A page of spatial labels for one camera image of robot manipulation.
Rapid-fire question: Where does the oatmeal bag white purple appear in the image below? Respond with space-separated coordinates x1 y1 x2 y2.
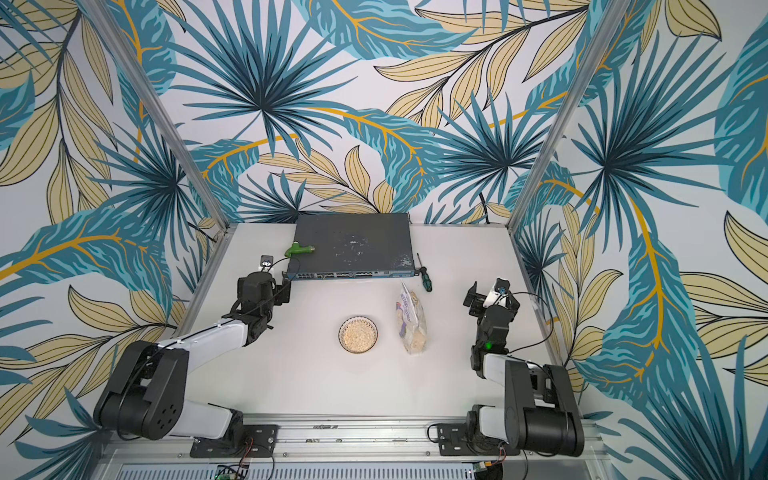
396 283 427 355

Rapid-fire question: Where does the white red patterned bowl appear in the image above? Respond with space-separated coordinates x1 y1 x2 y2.
337 316 378 354

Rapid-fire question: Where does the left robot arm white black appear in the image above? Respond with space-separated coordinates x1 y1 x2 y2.
93 270 292 449

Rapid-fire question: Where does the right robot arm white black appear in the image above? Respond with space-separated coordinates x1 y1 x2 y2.
463 278 586 457

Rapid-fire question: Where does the green pipe fitting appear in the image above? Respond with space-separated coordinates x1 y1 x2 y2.
284 241 315 258

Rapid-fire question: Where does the green black screwdriver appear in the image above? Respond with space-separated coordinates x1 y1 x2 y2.
416 254 433 292

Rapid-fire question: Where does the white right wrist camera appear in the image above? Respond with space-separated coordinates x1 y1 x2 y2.
483 278 510 308

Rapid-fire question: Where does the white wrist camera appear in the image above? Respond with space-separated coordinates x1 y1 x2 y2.
259 255 275 272
483 278 510 308

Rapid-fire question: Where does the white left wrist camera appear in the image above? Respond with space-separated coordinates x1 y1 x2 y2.
259 255 275 272

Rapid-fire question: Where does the grey blue network switch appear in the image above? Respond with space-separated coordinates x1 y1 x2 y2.
287 213 416 280

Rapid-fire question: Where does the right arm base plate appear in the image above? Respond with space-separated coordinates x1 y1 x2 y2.
426 423 520 457

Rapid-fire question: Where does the aluminium front rail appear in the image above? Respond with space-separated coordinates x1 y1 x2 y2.
92 415 617 479

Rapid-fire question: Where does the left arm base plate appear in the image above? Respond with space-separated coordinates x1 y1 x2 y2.
190 424 279 459

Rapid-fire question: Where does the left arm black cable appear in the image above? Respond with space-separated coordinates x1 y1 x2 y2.
113 256 292 442

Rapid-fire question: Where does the right aluminium corner post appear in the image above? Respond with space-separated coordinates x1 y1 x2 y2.
507 0 629 239

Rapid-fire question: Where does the aluminium corner post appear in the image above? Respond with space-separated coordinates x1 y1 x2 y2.
81 0 229 231
507 0 629 239

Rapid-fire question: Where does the left aluminium corner post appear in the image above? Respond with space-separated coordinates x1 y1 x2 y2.
81 0 229 231

